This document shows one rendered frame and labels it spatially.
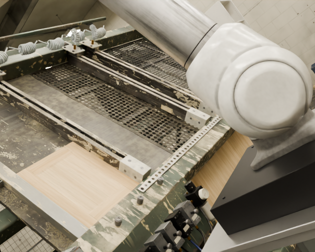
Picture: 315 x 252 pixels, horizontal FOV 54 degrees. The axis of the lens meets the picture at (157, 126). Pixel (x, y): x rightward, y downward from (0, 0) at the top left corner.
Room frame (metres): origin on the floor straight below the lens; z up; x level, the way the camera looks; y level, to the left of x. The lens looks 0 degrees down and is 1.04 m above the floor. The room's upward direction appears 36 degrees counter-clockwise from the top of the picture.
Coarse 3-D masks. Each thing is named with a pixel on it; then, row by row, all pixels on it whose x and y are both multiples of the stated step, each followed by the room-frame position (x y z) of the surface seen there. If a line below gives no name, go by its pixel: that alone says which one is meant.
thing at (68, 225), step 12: (0, 168) 1.22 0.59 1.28; (12, 180) 1.18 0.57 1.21; (24, 180) 1.19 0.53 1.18; (12, 192) 1.18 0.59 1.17; (24, 192) 1.14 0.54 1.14; (36, 192) 1.15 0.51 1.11; (36, 204) 1.11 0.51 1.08; (48, 204) 1.12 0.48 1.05; (48, 216) 1.09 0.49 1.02; (60, 216) 1.09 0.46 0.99; (72, 216) 1.10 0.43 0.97; (60, 228) 1.07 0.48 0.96; (72, 228) 1.06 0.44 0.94; (84, 228) 1.06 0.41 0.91; (72, 240) 1.06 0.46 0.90
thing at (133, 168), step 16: (0, 80) 1.68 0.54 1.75; (0, 96) 1.67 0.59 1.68; (16, 96) 1.59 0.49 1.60; (32, 112) 1.55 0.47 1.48; (48, 112) 1.53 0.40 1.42; (64, 128) 1.46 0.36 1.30; (80, 128) 1.46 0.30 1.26; (80, 144) 1.44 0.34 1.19; (96, 144) 1.39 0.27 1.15; (112, 160) 1.35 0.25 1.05; (128, 160) 1.33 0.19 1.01; (144, 176) 1.30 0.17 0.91
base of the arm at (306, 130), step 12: (300, 120) 0.69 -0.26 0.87; (312, 120) 0.70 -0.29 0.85; (288, 132) 0.69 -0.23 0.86; (300, 132) 0.68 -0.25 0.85; (312, 132) 0.65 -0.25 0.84; (264, 144) 0.73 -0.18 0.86; (276, 144) 0.71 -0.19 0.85; (288, 144) 0.69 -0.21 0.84; (300, 144) 0.68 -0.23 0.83; (264, 156) 0.73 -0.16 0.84; (276, 156) 0.71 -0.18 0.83; (252, 168) 0.75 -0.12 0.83
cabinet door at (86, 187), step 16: (48, 160) 1.33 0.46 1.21; (64, 160) 1.35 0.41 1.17; (80, 160) 1.37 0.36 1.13; (96, 160) 1.38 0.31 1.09; (32, 176) 1.24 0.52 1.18; (48, 176) 1.26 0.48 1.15; (64, 176) 1.27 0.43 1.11; (80, 176) 1.29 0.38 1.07; (96, 176) 1.31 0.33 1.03; (112, 176) 1.32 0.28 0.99; (128, 176) 1.33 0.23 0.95; (48, 192) 1.19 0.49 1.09; (64, 192) 1.21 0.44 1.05; (80, 192) 1.22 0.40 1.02; (96, 192) 1.23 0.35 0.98; (112, 192) 1.25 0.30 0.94; (128, 192) 1.26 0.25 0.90; (64, 208) 1.14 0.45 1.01; (80, 208) 1.15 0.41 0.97; (96, 208) 1.17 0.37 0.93
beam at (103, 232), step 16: (224, 128) 1.72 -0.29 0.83; (208, 144) 1.57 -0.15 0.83; (192, 160) 1.45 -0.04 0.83; (176, 176) 1.34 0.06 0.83; (192, 176) 1.49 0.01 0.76; (144, 192) 1.23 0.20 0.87; (160, 192) 1.25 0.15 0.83; (112, 208) 1.14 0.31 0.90; (128, 208) 1.15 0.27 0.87; (144, 208) 1.17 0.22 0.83; (96, 224) 1.07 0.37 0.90; (112, 224) 1.08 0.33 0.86; (128, 224) 1.10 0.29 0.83; (80, 240) 1.01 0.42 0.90; (96, 240) 1.02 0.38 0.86; (112, 240) 1.03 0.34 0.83
